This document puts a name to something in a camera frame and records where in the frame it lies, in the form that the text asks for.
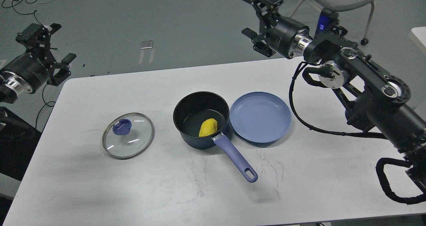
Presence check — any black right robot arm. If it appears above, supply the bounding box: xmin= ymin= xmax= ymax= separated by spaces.
xmin=242 ymin=0 xmax=426 ymax=205

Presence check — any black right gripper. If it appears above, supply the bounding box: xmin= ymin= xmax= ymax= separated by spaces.
xmin=241 ymin=0 xmax=310 ymax=59

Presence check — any dark blue pot purple handle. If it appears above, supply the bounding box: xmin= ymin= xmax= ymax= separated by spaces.
xmin=172 ymin=92 xmax=258 ymax=183

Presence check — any white table corner right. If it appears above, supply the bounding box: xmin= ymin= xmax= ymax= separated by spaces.
xmin=409 ymin=26 xmax=426 ymax=55

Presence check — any black box left edge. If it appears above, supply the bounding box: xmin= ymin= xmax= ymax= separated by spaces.
xmin=0 ymin=107 xmax=41 ymax=181

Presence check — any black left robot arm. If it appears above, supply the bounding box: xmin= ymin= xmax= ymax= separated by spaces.
xmin=0 ymin=23 xmax=76 ymax=104

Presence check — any blue round plate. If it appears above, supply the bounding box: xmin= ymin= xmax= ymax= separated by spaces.
xmin=230 ymin=92 xmax=292 ymax=144

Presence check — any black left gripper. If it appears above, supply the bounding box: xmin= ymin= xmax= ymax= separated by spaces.
xmin=1 ymin=23 xmax=77 ymax=94

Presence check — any glass lid purple knob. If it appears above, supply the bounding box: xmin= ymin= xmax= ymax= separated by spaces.
xmin=102 ymin=113 xmax=155 ymax=160

